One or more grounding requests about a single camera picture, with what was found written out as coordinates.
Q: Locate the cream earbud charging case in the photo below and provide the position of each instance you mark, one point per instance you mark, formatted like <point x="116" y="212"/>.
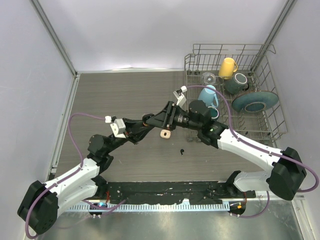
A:
<point x="165" y="134"/>

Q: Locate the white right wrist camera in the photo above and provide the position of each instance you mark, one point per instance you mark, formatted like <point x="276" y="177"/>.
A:
<point x="180" y="96"/>

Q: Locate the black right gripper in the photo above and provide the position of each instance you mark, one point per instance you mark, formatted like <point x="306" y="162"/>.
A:
<point x="165" y="118"/>

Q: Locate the white slotted cable duct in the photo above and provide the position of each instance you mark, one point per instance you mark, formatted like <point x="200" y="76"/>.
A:
<point x="185" y="206"/>

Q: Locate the yellow mug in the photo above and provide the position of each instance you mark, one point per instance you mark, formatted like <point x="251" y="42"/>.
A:
<point x="228" y="68"/>

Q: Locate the clear glass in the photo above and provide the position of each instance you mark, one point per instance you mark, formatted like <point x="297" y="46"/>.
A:
<point x="208" y="78"/>

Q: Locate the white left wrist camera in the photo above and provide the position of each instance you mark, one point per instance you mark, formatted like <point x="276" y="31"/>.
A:
<point x="117" y="126"/>

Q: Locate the dark grey-green mug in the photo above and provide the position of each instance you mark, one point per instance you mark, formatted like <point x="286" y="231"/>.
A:
<point x="235" y="84"/>

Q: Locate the light blue mug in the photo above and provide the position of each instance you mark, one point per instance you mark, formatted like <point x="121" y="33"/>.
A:
<point x="209" y="96"/>

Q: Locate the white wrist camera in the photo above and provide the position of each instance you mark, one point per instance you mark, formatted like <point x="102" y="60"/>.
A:
<point x="117" y="126"/>
<point x="180" y="96"/>

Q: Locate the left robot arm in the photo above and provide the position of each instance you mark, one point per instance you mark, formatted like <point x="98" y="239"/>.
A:
<point x="44" y="202"/>

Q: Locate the blue ceramic plate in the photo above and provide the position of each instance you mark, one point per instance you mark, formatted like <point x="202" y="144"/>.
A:
<point x="255" y="102"/>

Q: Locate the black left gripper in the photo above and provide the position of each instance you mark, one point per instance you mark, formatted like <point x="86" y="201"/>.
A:
<point x="135" y="130"/>

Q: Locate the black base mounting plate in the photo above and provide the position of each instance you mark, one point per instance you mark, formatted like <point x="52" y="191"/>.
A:
<point x="169" y="193"/>

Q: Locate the dark teal mug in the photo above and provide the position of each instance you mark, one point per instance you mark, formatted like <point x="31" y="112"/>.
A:
<point x="214" y="112"/>

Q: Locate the metal wire dish rack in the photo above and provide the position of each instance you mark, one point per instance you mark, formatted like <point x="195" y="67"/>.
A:
<point x="265" y="127"/>

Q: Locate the aluminium frame rail left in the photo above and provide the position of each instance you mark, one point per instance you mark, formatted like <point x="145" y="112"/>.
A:
<point x="64" y="124"/>

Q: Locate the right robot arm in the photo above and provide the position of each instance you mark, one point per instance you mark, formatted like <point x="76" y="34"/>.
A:
<point x="282" y="171"/>

